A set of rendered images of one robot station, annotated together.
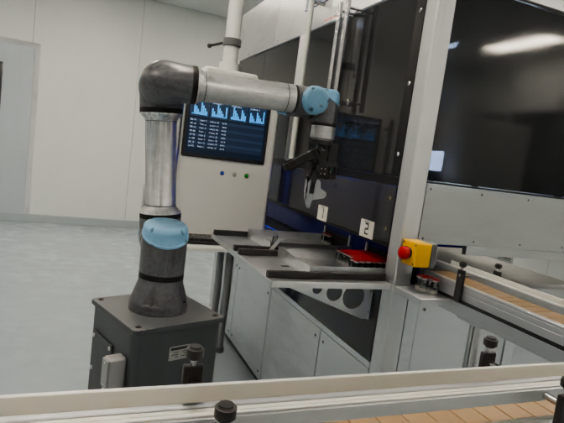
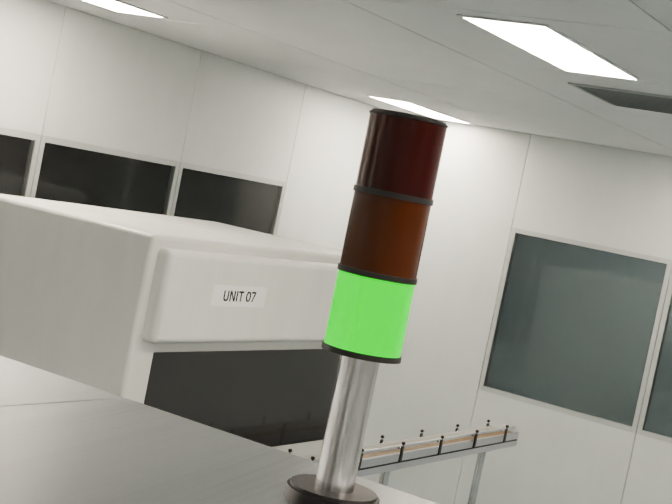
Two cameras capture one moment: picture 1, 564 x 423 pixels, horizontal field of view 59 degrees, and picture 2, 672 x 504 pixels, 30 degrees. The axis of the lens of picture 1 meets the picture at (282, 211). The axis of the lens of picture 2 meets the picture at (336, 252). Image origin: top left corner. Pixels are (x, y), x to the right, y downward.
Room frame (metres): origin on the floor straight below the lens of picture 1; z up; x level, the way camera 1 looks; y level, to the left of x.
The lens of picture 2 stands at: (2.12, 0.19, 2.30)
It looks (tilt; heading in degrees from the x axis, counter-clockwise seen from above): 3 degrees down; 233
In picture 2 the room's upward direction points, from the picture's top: 11 degrees clockwise
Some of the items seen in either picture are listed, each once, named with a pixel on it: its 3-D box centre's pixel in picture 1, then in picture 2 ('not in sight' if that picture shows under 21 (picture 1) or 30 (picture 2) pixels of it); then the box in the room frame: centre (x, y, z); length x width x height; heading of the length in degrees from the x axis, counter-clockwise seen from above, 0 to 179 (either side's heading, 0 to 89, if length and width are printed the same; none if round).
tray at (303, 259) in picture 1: (338, 263); not in sight; (1.64, -0.21, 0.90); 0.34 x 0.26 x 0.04; 113
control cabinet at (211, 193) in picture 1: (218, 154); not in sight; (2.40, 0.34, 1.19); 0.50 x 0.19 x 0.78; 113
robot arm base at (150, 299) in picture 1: (159, 289); not in sight; (1.28, 0.29, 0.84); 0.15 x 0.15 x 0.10
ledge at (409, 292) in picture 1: (425, 295); not in sight; (1.46, -0.46, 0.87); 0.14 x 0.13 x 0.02; 113
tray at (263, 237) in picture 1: (298, 241); not in sight; (1.96, -0.08, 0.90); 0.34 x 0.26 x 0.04; 113
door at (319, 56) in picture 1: (320, 95); not in sight; (2.18, -0.10, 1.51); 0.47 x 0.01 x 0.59; 23
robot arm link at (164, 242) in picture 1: (164, 245); not in sight; (1.28, 0.30, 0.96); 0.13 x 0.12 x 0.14; 19
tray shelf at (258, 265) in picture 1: (298, 258); not in sight; (1.77, -0.08, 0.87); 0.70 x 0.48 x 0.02; 23
